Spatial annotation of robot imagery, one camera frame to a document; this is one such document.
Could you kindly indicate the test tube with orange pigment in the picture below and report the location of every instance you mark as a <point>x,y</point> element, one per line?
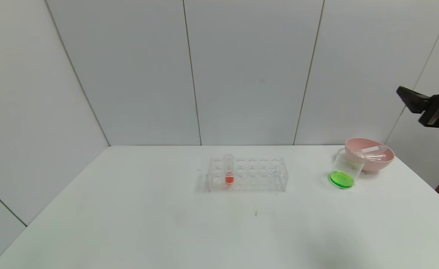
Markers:
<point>229,178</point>

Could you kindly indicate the clear glass beaker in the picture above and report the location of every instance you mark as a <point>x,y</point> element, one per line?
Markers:
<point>342,177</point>

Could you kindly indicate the clear plastic test tube rack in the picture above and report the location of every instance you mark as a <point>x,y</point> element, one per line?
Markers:
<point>257,179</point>

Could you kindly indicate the pink bowl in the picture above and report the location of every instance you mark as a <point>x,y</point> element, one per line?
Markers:
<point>376,164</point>

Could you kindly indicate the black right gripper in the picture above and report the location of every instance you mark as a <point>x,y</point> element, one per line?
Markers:
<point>436,110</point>

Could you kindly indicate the test tube with yellow pigment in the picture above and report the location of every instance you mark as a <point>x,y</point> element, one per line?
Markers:
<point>369,150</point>

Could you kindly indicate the test tube with blue pigment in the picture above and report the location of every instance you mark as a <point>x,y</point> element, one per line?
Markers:
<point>376,157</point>

